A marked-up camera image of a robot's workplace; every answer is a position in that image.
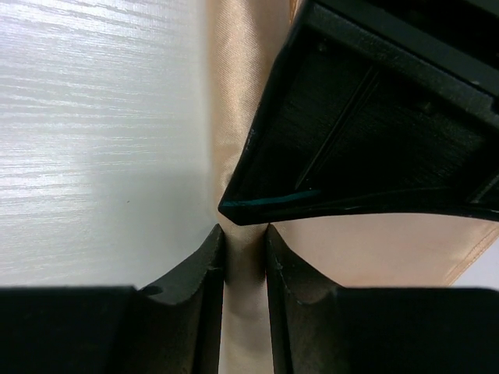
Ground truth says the peach cloth napkin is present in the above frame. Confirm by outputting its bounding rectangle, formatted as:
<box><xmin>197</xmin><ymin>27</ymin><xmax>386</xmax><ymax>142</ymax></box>
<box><xmin>205</xmin><ymin>1</ymin><xmax>498</xmax><ymax>373</ymax></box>

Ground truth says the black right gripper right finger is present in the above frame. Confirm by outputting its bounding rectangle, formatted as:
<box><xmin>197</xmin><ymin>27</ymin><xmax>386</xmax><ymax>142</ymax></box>
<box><xmin>265</xmin><ymin>227</ymin><xmax>498</xmax><ymax>373</ymax></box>

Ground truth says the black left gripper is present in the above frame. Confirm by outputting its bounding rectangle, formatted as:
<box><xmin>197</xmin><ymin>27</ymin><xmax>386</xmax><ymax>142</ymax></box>
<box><xmin>218</xmin><ymin>1</ymin><xmax>498</xmax><ymax>225</ymax></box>

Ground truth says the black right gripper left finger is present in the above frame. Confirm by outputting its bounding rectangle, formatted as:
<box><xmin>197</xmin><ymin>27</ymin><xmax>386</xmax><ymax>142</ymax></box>
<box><xmin>1</xmin><ymin>226</ymin><xmax>225</xmax><ymax>373</ymax></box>

